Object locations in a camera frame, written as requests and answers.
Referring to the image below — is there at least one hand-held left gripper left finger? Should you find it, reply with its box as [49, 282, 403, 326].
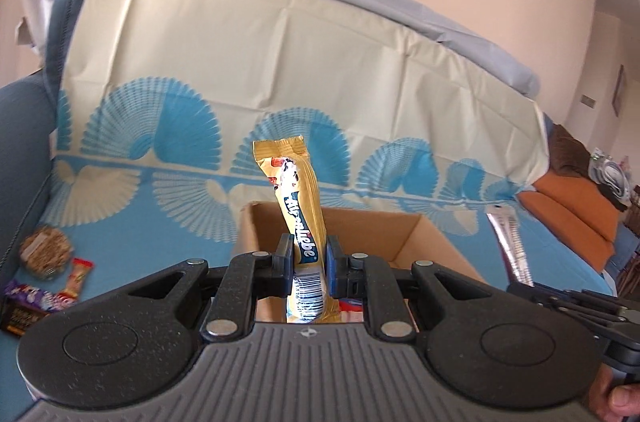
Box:
[117, 232, 296, 342]

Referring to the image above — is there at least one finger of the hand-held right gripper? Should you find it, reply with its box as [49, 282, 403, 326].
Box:
[506, 282, 624, 311]
[549, 301, 640, 334]

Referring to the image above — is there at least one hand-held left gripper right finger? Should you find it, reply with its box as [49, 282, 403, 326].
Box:
[324, 236, 503, 344]

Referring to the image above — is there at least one silver maroon snack packet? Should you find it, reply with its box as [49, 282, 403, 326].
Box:
[486, 209, 535, 287]

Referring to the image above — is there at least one brown cardboard box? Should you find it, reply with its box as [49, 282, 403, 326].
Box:
[235, 201, 488, 325]

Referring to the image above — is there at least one golden yellow snack packet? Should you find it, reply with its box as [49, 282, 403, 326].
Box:
[252, 135, 331, 325]

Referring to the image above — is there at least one person's right hand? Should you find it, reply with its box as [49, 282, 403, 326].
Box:
[582, 364, 640, 421]

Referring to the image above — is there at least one red white snack packet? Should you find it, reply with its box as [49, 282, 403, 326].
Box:
[339, 299, 368, 325]

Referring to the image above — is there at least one orange cushion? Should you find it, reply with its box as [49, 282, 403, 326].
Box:
[517, 189, 616, 275]
[532, 169, 621, 243]

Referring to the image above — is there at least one grey white bundle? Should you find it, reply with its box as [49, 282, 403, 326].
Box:
[589, 148, 632, 210]

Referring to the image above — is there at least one brown blanket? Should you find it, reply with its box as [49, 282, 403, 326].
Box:
[550, 122, 596, 180]

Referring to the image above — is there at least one small red snack packet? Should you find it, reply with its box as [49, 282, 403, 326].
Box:
[62, 258, 95, 303]

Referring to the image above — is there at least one small dark framed picture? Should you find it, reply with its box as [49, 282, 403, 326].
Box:
[612, 65, 627, 117]

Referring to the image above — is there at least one round clear cookie pack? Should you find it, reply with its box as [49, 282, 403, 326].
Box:
[19, 225, 72, 279]

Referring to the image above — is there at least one purple white snack packet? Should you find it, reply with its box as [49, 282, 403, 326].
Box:
[4, 279, 76, 313]

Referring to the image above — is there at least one grey sheet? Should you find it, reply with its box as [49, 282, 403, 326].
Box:
[22, 0, 542, 98]

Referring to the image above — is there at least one dark brown snack packet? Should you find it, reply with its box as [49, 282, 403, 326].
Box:
[0, 305, 48, 334]

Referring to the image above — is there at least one blue sofa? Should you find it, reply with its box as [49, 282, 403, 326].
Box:
[0, 0, 640, 303]

